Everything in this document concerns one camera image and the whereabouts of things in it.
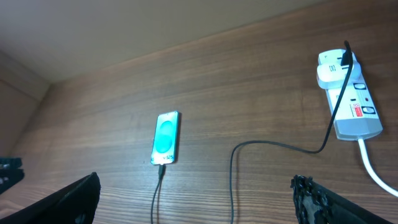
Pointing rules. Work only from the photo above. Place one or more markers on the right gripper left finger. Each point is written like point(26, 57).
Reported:
point(73, 204)

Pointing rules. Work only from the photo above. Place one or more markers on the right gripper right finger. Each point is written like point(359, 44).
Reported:
point(315, 204)

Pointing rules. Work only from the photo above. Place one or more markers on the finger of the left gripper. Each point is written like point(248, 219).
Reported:
point(11, 172)

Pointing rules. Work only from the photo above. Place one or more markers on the white USB charger adapter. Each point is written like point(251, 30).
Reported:
point(332, 75)

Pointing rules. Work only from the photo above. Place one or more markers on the white power strip socket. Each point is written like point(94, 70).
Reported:
point(356, 115)

